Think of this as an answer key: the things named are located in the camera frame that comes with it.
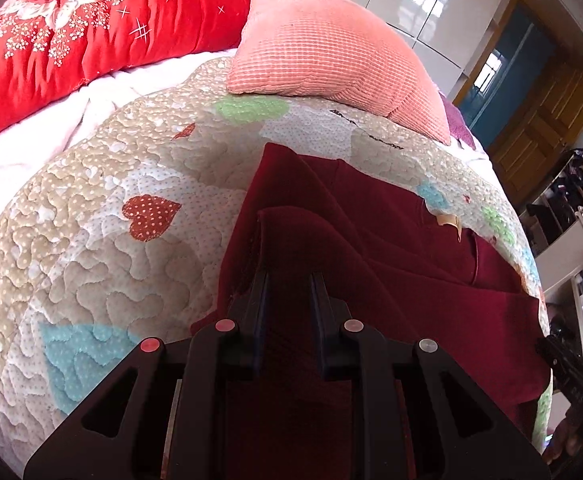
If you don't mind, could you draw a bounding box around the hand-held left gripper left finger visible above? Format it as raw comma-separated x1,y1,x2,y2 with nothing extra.
23,269,272,480

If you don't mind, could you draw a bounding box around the dark red garment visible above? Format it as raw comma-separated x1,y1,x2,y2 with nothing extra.
190,142,552,480

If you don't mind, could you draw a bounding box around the red floral quilt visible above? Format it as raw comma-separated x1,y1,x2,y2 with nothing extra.
0,0,251,140

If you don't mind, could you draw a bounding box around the glossy white wardrobe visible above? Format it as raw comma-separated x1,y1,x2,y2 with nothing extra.
142,0,518,92

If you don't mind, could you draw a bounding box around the white bed sheet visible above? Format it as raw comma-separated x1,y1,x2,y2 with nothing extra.
0,47,237,261

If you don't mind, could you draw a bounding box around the wooden door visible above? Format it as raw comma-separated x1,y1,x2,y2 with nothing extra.
487,55,583,202

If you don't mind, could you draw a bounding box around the white shelf unit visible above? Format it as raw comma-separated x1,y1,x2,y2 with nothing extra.
525,199,583,378

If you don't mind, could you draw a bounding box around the quilted heart pattern bedspread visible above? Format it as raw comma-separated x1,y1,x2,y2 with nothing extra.
0,55,553,456

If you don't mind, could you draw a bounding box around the person's right hand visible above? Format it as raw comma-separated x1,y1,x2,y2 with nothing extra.
543,407,583,467

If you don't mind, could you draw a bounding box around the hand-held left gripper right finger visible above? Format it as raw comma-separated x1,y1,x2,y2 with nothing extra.
310,272,552,480

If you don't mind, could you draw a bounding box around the purple pillow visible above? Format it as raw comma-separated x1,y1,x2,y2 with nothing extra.
440,94,477,150

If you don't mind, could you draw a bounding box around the pink textured pillow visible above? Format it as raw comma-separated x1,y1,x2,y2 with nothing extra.
226,0,452,145

